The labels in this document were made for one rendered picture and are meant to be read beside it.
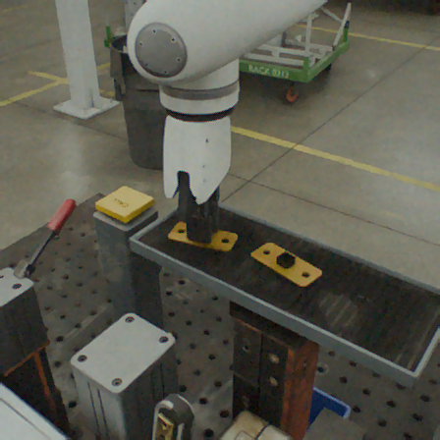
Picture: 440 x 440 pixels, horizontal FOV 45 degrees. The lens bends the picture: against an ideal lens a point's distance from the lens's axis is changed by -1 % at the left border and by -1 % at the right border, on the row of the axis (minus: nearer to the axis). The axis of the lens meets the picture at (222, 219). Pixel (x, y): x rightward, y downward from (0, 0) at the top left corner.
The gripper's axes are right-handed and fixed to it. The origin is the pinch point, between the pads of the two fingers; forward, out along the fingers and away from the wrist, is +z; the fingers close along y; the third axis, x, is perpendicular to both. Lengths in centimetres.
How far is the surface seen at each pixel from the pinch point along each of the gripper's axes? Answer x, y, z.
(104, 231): -15.8, -1.4, 6.4
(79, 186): -148, -169, 119
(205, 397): -4.5, -9.7, 48.6
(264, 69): -86, -332, 94
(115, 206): -14.2, -2.6, 2.5
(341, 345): 19.7, 12.2, 2.4
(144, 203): -10.8, -4.8, 2.6
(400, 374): 25.5, 13.9, 2.6
